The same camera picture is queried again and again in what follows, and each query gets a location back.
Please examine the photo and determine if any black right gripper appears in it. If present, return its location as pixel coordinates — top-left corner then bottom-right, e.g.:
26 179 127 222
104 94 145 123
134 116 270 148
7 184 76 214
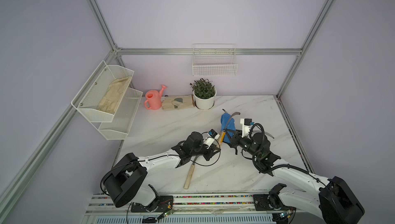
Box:
225 128 260 159

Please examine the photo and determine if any sickle with wooden handle middle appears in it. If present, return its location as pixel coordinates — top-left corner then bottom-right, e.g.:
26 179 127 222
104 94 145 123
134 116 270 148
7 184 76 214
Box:
220 112 240 146

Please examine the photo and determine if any blue fluffy rag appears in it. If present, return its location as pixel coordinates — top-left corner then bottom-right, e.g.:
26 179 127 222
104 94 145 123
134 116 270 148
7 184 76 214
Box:
221 113 236 143

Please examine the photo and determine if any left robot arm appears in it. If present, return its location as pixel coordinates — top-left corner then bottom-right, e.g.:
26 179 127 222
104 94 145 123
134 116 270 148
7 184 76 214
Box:
100 129 221 212

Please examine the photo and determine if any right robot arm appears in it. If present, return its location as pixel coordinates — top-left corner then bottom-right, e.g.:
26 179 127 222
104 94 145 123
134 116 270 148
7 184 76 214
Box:
225 129 365 224

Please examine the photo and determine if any white plant pot with saucer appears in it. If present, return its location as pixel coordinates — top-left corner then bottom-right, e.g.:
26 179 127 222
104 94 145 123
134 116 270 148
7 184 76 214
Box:
192 89 217 110

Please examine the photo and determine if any beige work glove on table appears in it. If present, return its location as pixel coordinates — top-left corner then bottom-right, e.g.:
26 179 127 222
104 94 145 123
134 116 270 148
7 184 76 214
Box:
161 95 194 111

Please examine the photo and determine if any green potted plant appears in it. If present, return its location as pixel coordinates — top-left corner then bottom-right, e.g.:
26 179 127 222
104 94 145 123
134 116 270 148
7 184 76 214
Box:
190 78 216 99

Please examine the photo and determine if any pink watering can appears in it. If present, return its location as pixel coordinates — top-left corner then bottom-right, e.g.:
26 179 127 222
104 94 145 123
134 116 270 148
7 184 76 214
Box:
144 85 167 110

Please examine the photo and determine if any white mesh lower shelf basket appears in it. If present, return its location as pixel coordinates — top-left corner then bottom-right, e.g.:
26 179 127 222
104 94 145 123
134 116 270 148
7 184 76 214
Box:
98 88 143 140

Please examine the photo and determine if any white mesh shelf basket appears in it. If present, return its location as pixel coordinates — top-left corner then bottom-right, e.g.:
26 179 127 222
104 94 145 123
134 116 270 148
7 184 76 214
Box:
71 61 134 123
98 88 143 140

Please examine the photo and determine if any white mesh upper shelf basket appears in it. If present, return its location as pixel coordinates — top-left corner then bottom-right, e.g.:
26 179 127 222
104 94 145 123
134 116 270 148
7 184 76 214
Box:
71 61 134 123

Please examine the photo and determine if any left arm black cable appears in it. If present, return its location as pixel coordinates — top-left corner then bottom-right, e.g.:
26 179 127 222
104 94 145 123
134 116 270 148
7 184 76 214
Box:
99 132 222 197

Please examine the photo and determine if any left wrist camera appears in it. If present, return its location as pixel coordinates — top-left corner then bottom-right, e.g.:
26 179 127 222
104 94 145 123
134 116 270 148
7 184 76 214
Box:
203 129 220 148

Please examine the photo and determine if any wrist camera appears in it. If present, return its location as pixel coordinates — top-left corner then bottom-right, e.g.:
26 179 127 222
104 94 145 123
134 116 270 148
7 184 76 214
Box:
240 119 254 138
203 129 220 148

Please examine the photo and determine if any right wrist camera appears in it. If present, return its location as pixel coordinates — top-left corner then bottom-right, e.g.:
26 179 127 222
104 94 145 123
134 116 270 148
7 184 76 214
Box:
240 119 254 138

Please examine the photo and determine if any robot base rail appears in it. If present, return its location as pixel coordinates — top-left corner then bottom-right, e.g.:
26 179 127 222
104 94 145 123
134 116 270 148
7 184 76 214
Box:
82 193 300 224

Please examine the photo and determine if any white wire wall basket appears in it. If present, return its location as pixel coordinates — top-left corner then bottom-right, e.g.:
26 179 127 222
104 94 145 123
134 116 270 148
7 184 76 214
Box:
192 43 238 77

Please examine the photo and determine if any aluminium frame profile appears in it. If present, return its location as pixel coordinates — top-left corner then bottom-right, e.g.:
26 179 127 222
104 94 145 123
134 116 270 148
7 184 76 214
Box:
1 0 335 216

